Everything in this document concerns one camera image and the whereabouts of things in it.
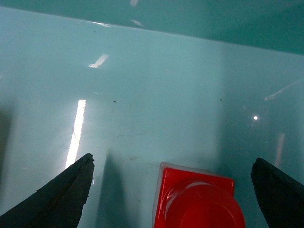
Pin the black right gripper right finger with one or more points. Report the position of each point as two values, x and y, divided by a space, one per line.
280 197

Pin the red toy building block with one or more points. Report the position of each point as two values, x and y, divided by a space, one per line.
193 198

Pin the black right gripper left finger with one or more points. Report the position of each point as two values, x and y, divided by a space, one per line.
58 204

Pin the light teal plastic box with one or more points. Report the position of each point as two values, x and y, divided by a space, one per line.
209 84

